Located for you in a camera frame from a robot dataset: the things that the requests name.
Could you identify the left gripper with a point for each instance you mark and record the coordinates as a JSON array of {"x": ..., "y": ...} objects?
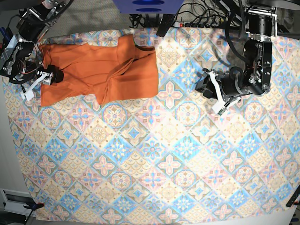
[{"x": 231, "y": 83}]

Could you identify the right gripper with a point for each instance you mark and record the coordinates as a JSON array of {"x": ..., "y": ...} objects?
[{"x": 24, "y": 71}]

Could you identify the orange T-shirt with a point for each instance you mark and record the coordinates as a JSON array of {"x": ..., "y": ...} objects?
[{"x": 123, "y": 72}]

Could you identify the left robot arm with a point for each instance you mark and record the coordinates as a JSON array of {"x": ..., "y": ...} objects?
[{"x": 259, "y": 22}]

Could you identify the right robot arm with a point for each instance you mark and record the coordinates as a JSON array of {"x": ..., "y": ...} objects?
[{"x": 36, "y": 17}]

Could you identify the red black clamp left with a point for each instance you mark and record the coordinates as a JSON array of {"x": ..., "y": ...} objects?
[{"x": 6, "y": 37}]

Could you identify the patterned blue tablecloth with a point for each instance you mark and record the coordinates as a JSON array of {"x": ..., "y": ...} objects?
[{"x": 169, "y": 158}]

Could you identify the blue clamp bottom left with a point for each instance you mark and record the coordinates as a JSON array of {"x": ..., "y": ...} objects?
[{"x": 32, "y": 207}]

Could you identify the black clamp bottom right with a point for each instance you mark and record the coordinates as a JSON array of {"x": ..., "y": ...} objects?
[{"x": 292, "y": 201}]

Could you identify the power strip with red switch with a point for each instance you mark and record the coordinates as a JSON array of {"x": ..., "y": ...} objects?
[{"x": 198, "y": 25}]

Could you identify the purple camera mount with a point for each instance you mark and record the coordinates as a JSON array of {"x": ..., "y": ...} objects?
[{"x": 148, "y": 6}]

